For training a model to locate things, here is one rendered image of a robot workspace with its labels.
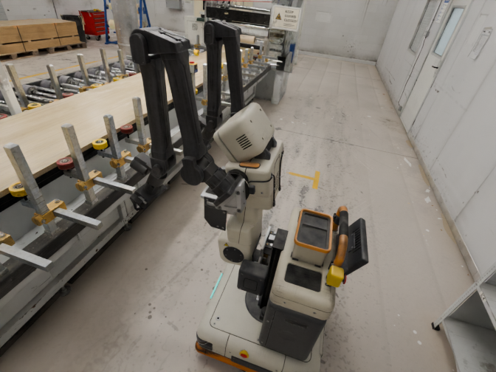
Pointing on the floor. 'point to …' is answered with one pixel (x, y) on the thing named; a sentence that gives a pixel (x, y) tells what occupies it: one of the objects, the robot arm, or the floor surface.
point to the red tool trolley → (93, 23)
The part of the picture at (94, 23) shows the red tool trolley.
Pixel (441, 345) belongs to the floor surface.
